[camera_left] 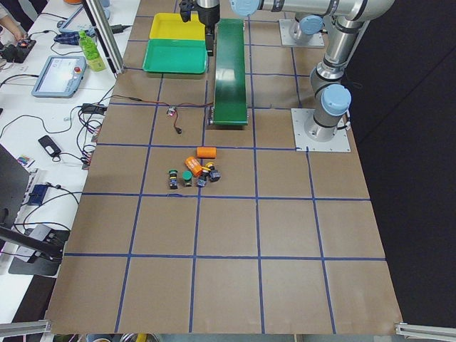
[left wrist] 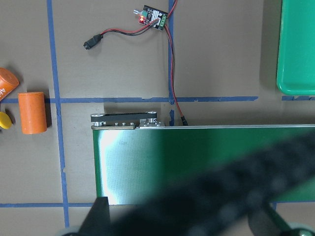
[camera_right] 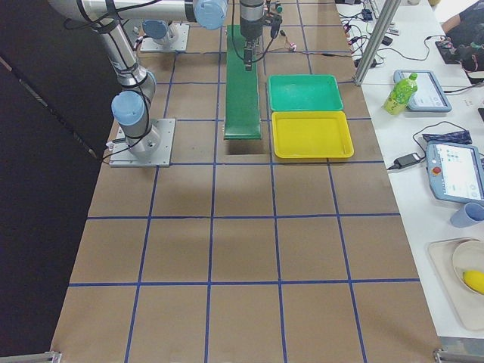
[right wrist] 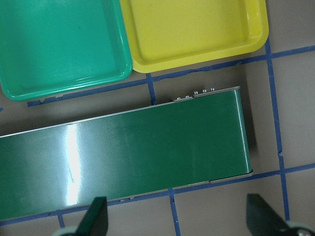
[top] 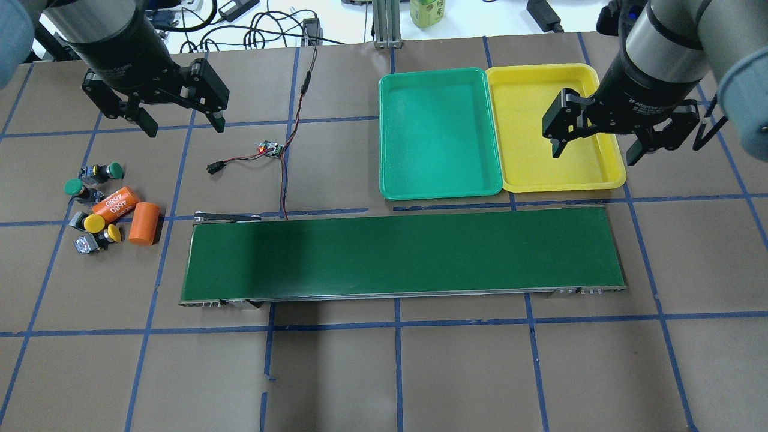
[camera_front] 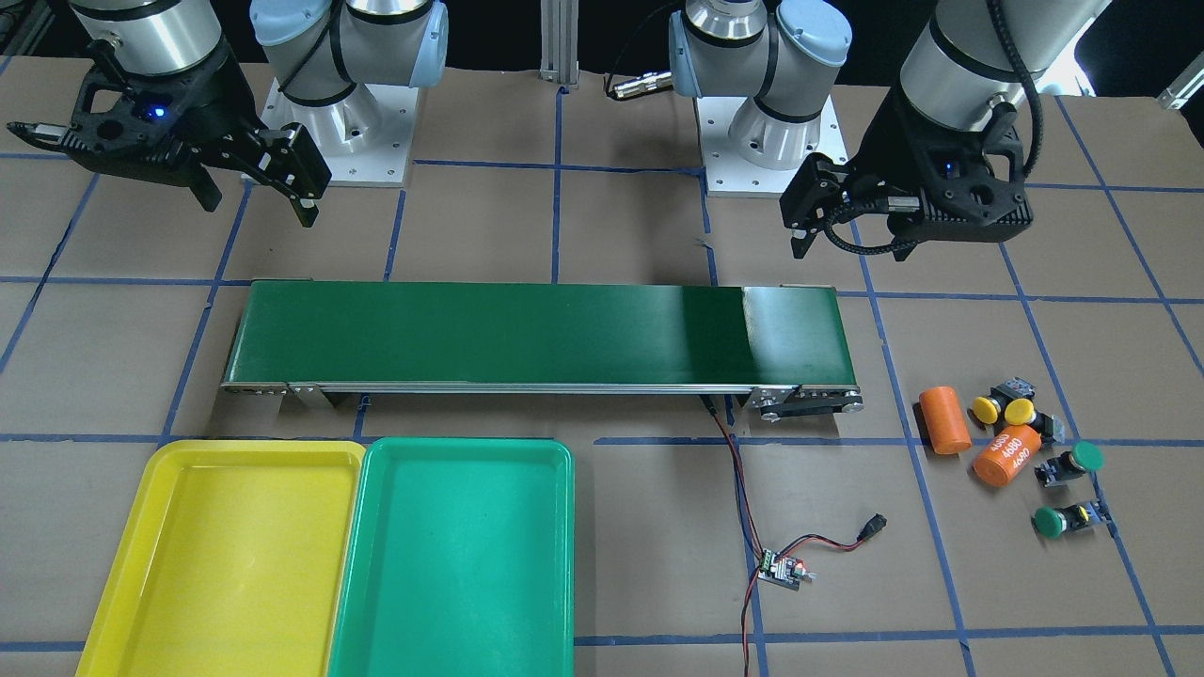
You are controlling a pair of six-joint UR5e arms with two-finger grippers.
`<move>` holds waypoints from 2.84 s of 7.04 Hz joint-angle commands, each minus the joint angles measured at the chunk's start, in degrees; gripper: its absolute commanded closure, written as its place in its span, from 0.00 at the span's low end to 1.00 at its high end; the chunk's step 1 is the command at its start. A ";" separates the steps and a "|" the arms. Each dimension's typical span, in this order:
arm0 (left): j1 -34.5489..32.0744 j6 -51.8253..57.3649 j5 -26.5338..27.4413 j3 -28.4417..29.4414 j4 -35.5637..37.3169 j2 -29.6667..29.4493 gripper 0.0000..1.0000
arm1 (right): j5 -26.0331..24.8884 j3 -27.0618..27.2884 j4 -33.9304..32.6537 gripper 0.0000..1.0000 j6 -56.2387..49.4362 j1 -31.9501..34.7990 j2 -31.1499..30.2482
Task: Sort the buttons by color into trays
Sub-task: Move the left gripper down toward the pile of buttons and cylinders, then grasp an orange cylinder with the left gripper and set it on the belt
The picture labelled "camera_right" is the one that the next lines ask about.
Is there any yellow lemon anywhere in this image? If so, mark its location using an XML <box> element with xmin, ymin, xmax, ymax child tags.
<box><xmin>463</xmin><ymin>270</ymin><xmax>484</xmax><ymax>294</ymax></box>

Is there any green tea bottle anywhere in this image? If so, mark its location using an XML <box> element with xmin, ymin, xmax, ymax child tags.
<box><xmin>383</xmin><ymin>73</ymin><xmax>417</xmax><ymax>115</ymax></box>

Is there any blue plastic cup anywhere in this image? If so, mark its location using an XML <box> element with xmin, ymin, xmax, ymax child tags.
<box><xmin>450</xmin><ymin>202</ymin><xmax>483</xmax><ymax>228</ymax></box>

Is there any yellow plastic tray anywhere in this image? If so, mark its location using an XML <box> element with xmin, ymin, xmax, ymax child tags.
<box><xmin>271</xmin><ymin>111</ymin><xmax>354</xmax><ymax>159</ymax></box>

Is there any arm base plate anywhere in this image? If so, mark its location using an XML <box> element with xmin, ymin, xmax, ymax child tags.
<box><xmin>109</xmin><ymin>119</ymin><xmax>175</xmax><ymax>167</ymax></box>
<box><xmin>141</xmin><ymin>20</ymin><xmax>190</xmax><ymax>53</ymax></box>

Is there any beige serving tray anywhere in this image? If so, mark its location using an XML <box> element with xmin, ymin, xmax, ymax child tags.
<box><xmin>428</xmin><ymin>237</ymin><xmax>483</xmax><ymax>332</ymax></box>

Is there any dark patterned cloth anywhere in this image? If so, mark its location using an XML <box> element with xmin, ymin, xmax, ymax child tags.
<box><xmin>422</xmin><ymin>130</ymin><xmax>473</xmax><ymax>144</ymax></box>

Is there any green conveyor belt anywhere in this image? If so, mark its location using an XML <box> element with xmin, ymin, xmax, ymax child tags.
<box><xmin>224</xmin><ymin>25</ymin><xmax>262</xmax><ymax>140</ymax></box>

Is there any aluminium frame post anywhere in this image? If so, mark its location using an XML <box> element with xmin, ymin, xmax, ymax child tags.
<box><xmin>354</xmin><ymin>0</ymin><xmax>400</xmax><ymax>85</ymax></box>

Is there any beige bowl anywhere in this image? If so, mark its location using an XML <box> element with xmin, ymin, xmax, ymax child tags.
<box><xmin>451</xmin><ymin>240</ymin><xmax>483</xmax><ymax>295</ymax></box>

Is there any near teach pendant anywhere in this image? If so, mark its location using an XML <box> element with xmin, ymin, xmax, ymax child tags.
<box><xmin>426</xmin><ymin>141</ymin><xmax>483</xmax><ymax>205</ymax></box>

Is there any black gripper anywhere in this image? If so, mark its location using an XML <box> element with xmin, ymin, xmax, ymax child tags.
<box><xmin>240</xmin><ymin>0</ymin><xmax>265</xmax><ymax>71</ymax></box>

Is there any black power adapter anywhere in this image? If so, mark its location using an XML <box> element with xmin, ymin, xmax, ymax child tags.
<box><xmin>388</xmin><ymin>153</ymin><xmax>421</xmax><ymax>171</ymax></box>

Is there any teach pendant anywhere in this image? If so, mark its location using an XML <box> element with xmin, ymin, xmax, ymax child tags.
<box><xmin>393</xmin><ymin>70</ymin><xmax>452</xmax><ymax>113</ymax></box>
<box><xmin>426</xmin><ymin>141</ymin><xmax>483</xmax><ymax>205</ymax></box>

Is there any green plastic tray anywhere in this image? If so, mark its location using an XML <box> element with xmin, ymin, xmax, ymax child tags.
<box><xmin>268</xmin><ymin>74</ymin><xmax>343</xmax><ymax>111</ymax></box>

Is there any far teach pendant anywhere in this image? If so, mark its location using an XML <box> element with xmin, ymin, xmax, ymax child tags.
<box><xmin>393</xmin><ymin>70</ymin><xmax>452</xmax><ymax>113</ymax></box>

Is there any red black wire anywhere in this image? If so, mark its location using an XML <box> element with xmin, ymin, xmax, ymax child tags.
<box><xmin>280</xmin><ymin>30</ymin><xmax>356</xmax><ymax>60</ymax></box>

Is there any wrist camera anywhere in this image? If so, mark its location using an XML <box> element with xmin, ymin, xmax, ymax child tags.
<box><xmin>263</xmin><ymin>2</ymin><xmax>283</xmax><ymax>39</ymax></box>

